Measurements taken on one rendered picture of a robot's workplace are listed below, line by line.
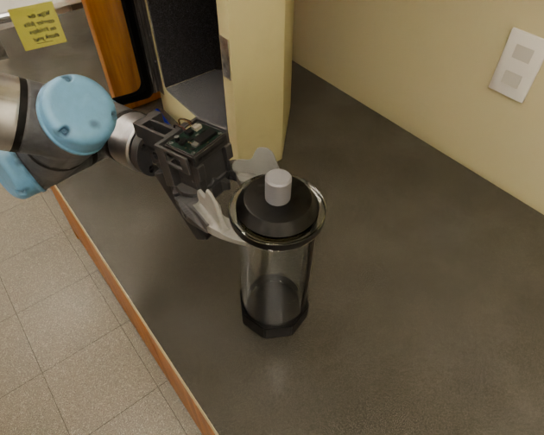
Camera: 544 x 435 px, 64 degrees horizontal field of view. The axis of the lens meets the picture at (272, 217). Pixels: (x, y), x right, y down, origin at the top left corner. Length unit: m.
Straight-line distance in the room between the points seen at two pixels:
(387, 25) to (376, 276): 0.56
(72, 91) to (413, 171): 0.69
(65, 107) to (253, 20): 0.37
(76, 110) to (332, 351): 0.47
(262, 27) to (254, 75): 0.08
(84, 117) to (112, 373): 1.39
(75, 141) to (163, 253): 0.37
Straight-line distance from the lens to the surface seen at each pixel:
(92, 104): 0.48
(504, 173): 1.01
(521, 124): 0.95
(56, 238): 2.23
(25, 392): 1.87
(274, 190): 0.45
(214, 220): 0.49
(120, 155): 0.61
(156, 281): 0.76
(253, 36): 0.75
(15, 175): 0.60
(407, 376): 0.69
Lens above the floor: 1.55
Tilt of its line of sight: 48 degrees down
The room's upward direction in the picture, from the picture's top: straight up
